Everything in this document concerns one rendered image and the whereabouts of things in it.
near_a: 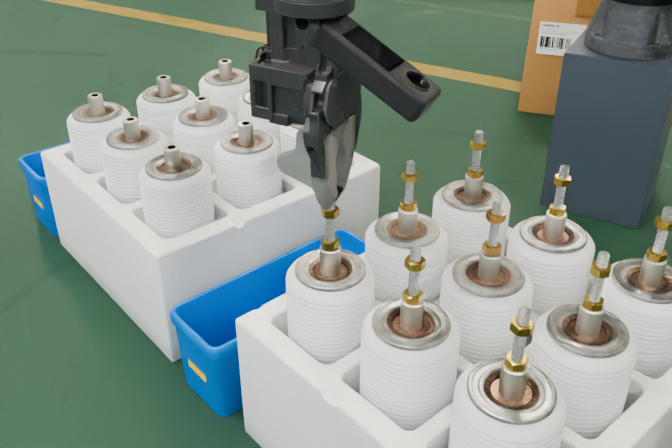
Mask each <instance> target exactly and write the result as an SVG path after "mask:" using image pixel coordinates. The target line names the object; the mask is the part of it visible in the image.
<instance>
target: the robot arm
mask: <svg viewBox="0 0 672 448"><path fill-rule="evenodd" d="M354 9H355V0H255V10H261V11H265V13H266V33H267V44H265V45H263V46H261V47H259V48H258V49H257V51H256V55H255V60H254V61H253V62H251V63H249V64H248V69H249V85H250V101H251V116H252V117H257V118H262V119H266V120H269V123H273V124H277V125H282V126H286V127H288V126H290V125H291V124H292V123H297V124H302V125H304V127H302V128H300V129H299V130H298V131H297V133H296V146H295V149H293V150H290V151H286V152H283V153H280V154H279V155H278V157H277V165H278V168H279V169H280V171H281V172H282V173H284V174H286V175H287V176H289V177H291V178H293V179H295V180H297V181H299V182H301V183H303V184H305V185H307V186H309V187H311V188H312V189H313V191H314V192H315V196H316V199H317V201H318V203H319V205H320V206H321V207H322V209H325V210H329V208H330V207H331V205H332V204H333V202H334V201H335V203H336V201H337V200H338V199H339V197H340V196H341V194H342V193H343V191H344V190H345V187H346V183H347V180H348V176H349V173H350V169H351V165H352V161H353V156H354V150H355V149H356V145H357V139H358V133H359V127H360V120H361V108H362V102H361V85H362V86H364V87H365V88H366V89H368V90H369V91H370V92H371V93H373V94H374V95H375V96H377V97H378V98H379V99H380V100H382V101H383V102H384V103H385V104H387V105H388V106H389V107H391V108H392V109H393V110H394V111H396V112H397V113H398V114H400V115H401V116H402V117H403V118H405V119H406V120H407V121H409V122H414V121H416V120H417V119H418V118H420V117H421V116H422V115H423V114H424V113H425V112H426V111H427V110H428V109H429V108H431V107H432V105H433V104H434V102H435V101H436V100H437V98H438V97H439V95H440V94H441V88H440V86H439V85H437V84H436V83H435V82H434V81H432V80H431V79H430V78H428V77H427V76H426V75H424V74H423V73H422V72H421V71H419V70H418V69H417V68H415V67H414V66H413V65H412V64H410V63H409V62H408V61H406V60H405V59H404V58H402V57H401V56H400V55H399V54H397V53H396V52H395V51H393V50H392V49H391V48H389V47H388V46H387V45H386V44H384V43H383V42H382V41H380V40H379V39H378V38H376V37H375V36H374V35H373V34H371V33H370V32H369V31H367V30H366V29H365V28H363V27H362V26H361V25H360V24H358V23H357V22H356V21H354V20H353V19H352V18H350V17H349V16H348V15H347V14H349V13H351V12H352V11H353V10H354ZM584 44H585V45H586V46H587V47H588V48H589V49H591V50H593V51H595V52H597V53H600V54H603V55H606V56H610V57H614V58H619V59H626V60H637V61H654V60H662V59H667V58H670V57H672V0H602V1H601V3H600V4H599V6H598V8H597V10H596V12H595V14H594V16H593V18H592V20H591V21H590V23H589V25H588V27H587V29H586V34H585V39H584ZM265 46H267V47H265ZM261 48H262V52H261V53H259V54H258V52H259V50H260V49H261ZM264 48H266V50H265V51H264ZM266 60H269V61H266ZM261 62H264V64H262V65H260V63H261ZM254 81H255V85H254ZM255 98H256V102H255Z"/></svg>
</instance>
